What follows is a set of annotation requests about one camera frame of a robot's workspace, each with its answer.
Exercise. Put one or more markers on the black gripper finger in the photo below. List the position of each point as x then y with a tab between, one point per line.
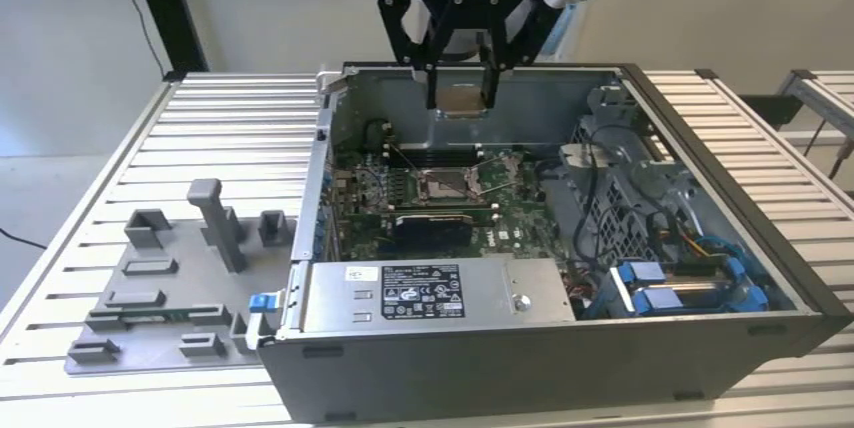
393	23
527	38

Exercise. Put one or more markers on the square silver CPU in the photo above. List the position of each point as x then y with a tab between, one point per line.
462	100

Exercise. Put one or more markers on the CPU socket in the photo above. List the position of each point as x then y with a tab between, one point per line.
443	185

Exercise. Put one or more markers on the thin metal locking lever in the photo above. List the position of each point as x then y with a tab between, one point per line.
502	179

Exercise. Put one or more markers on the green motherboard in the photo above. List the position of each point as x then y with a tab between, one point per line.
514	218

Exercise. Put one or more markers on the grey perforated disk bay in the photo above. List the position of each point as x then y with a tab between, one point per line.
621	218

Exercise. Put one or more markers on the black block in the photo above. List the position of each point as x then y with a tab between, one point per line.
767	110

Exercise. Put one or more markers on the black graphics card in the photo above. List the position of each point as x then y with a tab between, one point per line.
427	233

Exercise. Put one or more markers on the aluminium side table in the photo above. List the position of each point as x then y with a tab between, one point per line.
824	98

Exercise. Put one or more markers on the silver power supply unit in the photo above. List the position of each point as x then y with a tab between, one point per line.
434	293

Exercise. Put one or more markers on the hard disk in blue carrier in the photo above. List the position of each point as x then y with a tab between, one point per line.
259	304

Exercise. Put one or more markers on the grey parts rack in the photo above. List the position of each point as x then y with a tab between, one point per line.
180	298

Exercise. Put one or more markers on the black open PC case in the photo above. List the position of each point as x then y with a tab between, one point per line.
507	373

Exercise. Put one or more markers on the green RAM stick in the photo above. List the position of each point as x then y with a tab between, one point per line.
156	314

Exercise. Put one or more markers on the black frame post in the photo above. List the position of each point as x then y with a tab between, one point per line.
170	8

